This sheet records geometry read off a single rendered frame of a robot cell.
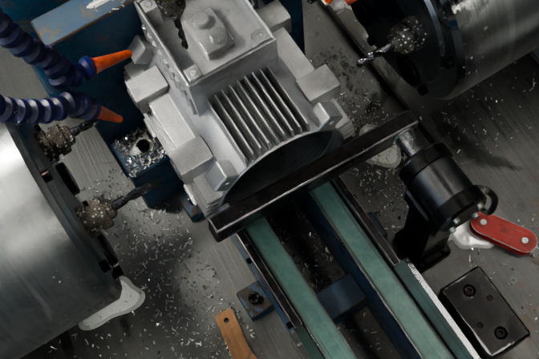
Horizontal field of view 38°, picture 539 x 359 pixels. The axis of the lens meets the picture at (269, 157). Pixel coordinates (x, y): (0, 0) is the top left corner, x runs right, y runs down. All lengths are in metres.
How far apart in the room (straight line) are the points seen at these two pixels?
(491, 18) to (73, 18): 0.43
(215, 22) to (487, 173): 0.47
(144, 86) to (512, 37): 0.40
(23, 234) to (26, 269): 0.03
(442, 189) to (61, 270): 0.39
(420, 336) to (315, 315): 0.12
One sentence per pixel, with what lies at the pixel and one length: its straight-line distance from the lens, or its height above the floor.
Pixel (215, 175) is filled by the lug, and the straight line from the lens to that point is 0.79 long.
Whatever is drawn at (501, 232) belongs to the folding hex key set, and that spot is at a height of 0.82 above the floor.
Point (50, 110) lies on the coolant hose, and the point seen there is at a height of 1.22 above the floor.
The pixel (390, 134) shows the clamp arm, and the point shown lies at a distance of 0.86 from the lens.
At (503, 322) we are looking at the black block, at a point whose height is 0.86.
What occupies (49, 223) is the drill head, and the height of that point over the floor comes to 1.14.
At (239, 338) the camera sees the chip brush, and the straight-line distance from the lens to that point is 1.03.
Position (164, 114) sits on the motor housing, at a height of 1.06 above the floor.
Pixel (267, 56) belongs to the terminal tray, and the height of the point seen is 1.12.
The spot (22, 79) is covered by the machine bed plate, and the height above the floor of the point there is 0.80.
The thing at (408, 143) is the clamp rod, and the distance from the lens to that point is 0.87.
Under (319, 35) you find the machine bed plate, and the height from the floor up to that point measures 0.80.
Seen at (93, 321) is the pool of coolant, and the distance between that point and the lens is 1.08.
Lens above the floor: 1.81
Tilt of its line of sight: 66 degrees down
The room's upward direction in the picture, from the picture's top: 10 degrees counter-clockwise
